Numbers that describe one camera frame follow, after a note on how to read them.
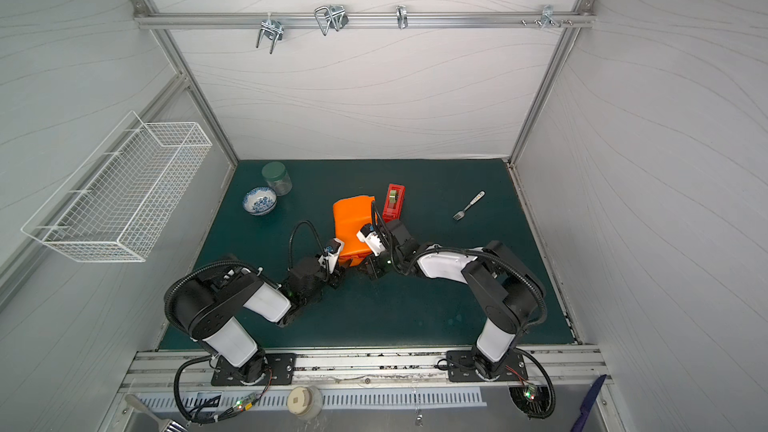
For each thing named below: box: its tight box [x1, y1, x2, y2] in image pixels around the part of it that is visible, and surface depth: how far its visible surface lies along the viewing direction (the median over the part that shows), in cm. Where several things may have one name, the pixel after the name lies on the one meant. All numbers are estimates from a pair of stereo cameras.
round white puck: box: [287, 386, 323, 421], surface depth 62 cm
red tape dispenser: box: [382, 183, 406, 223], surface depth 103 cm
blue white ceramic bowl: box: [242, 186, 278, 216], surface depth 107 cm
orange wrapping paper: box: [333, 195, 376, 267], surface depth 97 cm
